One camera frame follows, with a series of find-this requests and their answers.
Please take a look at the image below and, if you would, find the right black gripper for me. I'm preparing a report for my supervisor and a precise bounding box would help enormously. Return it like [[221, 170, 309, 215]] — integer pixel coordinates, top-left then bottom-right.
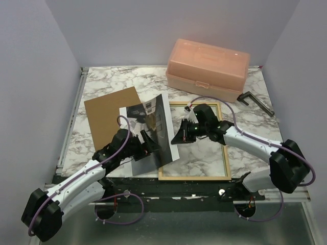
[[172, 118, 208, 144]]

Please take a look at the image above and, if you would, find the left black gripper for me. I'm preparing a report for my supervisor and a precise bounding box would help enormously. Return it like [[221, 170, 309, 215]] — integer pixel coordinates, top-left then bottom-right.
[[120, 131, 161, 161]]

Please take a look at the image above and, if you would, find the glossy photo print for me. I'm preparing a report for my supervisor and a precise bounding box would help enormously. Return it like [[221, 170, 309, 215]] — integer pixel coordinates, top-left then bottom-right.
[[119, 93, 180, 177]]

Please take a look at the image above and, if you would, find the brown frame backing board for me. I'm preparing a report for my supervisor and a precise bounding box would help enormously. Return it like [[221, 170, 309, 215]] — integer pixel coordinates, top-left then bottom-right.
[[84, 87, 141, 151]]

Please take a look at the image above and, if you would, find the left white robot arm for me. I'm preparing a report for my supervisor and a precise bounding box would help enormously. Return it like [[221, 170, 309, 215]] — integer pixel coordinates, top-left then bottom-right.
[[21, 129, 160, 241]]

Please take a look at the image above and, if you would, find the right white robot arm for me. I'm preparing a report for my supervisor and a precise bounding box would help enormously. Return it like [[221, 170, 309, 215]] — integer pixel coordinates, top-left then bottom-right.
[[171, 104, 310, 200]]

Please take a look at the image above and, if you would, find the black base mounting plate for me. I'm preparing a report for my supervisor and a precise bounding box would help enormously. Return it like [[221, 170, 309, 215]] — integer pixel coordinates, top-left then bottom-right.
[[52, 176, 266, 212]]

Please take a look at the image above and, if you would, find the orange translucent plastic box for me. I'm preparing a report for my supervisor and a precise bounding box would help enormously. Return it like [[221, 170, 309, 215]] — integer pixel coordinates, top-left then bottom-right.
[[166, 39, 250, 103]]

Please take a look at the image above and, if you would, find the black metal clamp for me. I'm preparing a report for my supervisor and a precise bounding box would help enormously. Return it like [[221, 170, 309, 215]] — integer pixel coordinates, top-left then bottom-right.
[[237, 91, 275, 117]]

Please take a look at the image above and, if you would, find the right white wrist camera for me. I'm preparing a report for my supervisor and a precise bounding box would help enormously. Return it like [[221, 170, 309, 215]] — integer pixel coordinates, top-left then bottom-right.
[[184, 103, 197, 123]]

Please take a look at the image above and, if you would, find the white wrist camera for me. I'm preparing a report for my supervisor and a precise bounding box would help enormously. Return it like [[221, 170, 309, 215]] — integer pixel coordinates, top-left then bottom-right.
[[130, 124, 138, 136], [184, 103, 197, 123]]

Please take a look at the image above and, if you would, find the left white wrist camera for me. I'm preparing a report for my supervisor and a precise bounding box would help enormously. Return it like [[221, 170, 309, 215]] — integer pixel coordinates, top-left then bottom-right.
[[130, 124, 138, 136]]

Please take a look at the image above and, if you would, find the aluminium rail frame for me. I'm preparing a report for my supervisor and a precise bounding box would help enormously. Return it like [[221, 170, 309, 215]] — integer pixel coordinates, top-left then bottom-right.
[[28, 66, 314, 245]]

